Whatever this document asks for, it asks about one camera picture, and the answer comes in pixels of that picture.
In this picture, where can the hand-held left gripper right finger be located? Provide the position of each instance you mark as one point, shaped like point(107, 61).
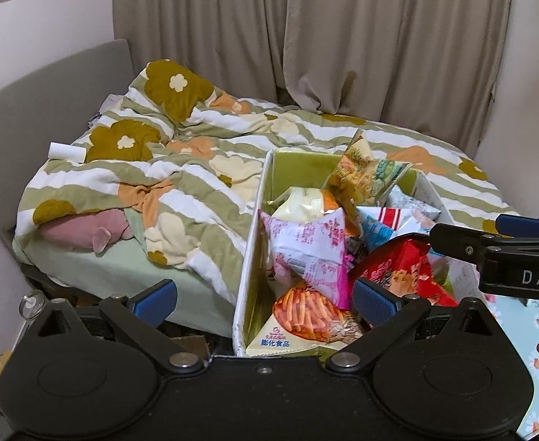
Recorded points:
point(373, 299)

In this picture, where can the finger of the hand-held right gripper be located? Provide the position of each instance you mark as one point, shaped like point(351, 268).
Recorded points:
point(455, 241)
point(522, 226)

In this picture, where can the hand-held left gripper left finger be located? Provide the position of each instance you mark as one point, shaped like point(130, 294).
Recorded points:
point(157, 298)

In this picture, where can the red fries snack packet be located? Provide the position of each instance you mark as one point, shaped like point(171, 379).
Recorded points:
point(402, 266)

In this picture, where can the green cardboard box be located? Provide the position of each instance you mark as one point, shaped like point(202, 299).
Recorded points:
point(297, 170)

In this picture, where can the green bed sheet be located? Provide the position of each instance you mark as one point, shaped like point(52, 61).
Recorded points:
point(113, 271)

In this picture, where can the silver snack packet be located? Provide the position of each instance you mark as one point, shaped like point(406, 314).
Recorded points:
point(414, 206)

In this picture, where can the light blue floral cloth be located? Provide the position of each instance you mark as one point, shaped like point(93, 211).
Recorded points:
point(522, 326)

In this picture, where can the brown cardboard piece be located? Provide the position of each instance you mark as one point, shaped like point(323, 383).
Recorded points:
point(191, 345)

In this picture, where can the orange sticks snack packet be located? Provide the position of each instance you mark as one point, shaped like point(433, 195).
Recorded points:
point(306, 317)

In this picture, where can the red white striped snack packet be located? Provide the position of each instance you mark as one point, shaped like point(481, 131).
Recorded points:
point(389, 217)

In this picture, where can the pink white snack packet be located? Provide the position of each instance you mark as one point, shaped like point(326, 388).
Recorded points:
point(306, 243)

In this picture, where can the pink plush toy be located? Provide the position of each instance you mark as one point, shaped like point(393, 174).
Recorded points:
point(81, 232)

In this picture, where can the green yellow snack packet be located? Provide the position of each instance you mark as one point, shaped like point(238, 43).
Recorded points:
point(366, 174)

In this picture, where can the floral striped blanket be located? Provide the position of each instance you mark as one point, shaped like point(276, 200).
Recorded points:
point(182, 183)

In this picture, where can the cream snack packet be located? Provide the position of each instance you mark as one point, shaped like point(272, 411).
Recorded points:
point(297, 204)

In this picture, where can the clear glass jar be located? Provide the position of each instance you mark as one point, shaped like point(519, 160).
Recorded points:
point(31, 307)

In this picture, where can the white paper roll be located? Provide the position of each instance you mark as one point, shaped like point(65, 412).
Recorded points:
point(67, 152)

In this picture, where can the grey bed headboard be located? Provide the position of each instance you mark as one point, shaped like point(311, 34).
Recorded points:
point(44, 101)

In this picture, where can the beige curtain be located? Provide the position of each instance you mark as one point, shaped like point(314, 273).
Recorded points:
point(320, 32)

